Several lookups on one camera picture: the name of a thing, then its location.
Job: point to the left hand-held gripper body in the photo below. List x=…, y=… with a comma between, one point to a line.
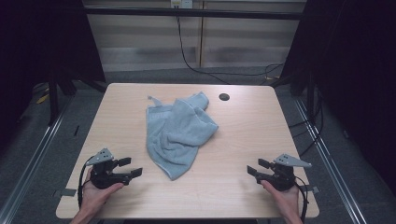
x=102, y=178

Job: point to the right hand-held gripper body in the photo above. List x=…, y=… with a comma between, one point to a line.
x=281, y=177

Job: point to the light blue towel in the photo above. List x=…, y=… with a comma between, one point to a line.
x=177, y=133

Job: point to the person's left hand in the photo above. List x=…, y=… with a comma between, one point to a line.
x=93, y=196

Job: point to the person's right hand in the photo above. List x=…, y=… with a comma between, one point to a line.
x=285, y=199

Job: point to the small black floor tape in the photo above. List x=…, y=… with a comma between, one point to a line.
x=76, y=130

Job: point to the yellow floor item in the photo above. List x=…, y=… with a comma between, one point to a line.
x=43, y=99

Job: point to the dark curtain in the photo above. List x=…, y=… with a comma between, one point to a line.
x=358, y=77
x=37, y=46

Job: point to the black horizontal bar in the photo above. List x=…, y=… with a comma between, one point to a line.
x=186, y=13

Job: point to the metal floor rail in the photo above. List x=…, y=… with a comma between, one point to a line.
x=34, y=155
x=330, y=161

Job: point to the black stand post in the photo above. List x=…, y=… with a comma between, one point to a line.
x=53, y=99

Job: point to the white wall outlet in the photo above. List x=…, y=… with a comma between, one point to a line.
x=182, y=3

